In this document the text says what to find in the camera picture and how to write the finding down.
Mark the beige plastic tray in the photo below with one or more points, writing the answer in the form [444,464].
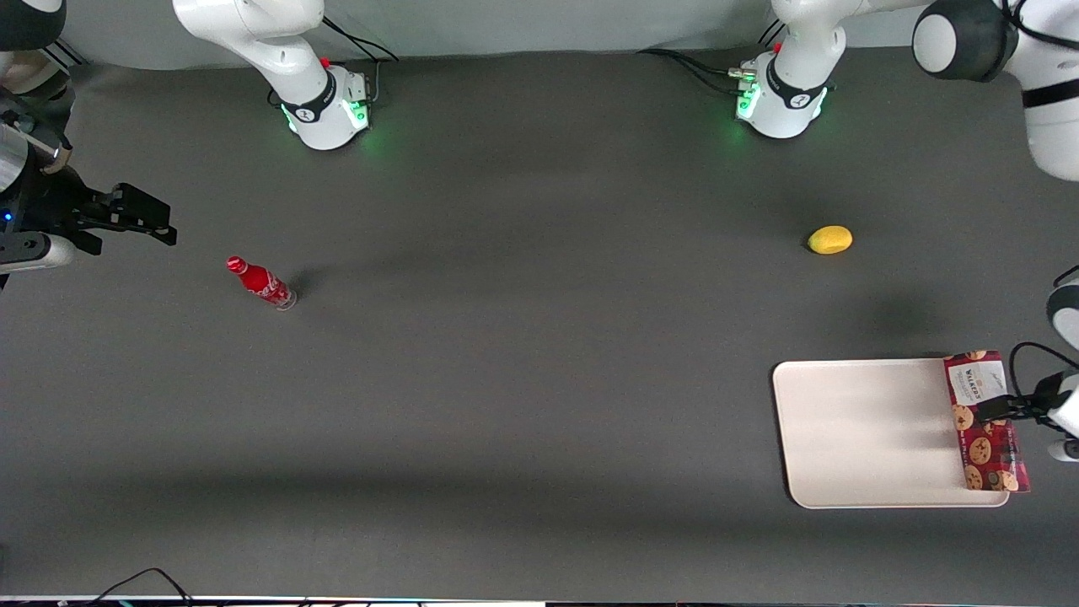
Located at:
[868,434]

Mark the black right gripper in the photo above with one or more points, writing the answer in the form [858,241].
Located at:
[44,205]

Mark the red cookie box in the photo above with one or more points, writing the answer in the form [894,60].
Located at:
[990,451]

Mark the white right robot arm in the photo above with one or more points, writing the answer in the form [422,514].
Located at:
[278,51]

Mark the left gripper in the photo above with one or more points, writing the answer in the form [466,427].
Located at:
[1022,406]

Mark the yellow lemon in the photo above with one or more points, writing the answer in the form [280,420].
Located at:
[830,239]

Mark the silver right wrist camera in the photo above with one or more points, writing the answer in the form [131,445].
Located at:
[38,251]

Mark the red cola bottle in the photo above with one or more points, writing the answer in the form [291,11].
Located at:
[260,282]

